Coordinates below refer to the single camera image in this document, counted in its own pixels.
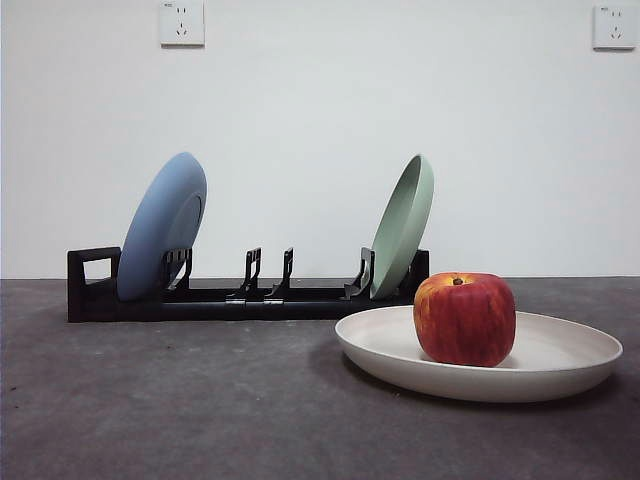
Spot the red apple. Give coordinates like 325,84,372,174
412,271,517,368

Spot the cream yellow plate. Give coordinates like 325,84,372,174
334,304,625,404

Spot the green plate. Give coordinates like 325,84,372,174
369,153,435,300

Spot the black plate rack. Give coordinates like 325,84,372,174
66,246,431,323

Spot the blue plate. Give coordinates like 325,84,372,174
117,151,208,302

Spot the white wall socket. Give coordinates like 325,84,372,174
592,3,637,51
159,0,206,49

